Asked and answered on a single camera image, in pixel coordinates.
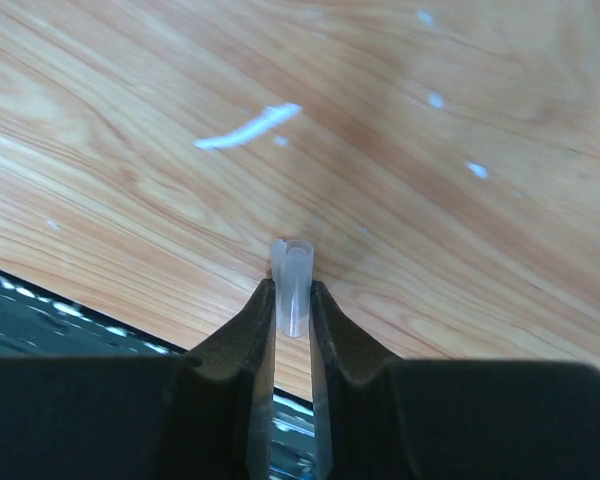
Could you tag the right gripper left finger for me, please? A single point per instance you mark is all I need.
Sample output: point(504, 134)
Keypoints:
point(202, 414)

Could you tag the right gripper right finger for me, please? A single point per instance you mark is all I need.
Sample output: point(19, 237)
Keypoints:
point(381, 416)

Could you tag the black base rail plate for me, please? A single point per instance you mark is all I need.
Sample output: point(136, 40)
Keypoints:
point(35, 321)

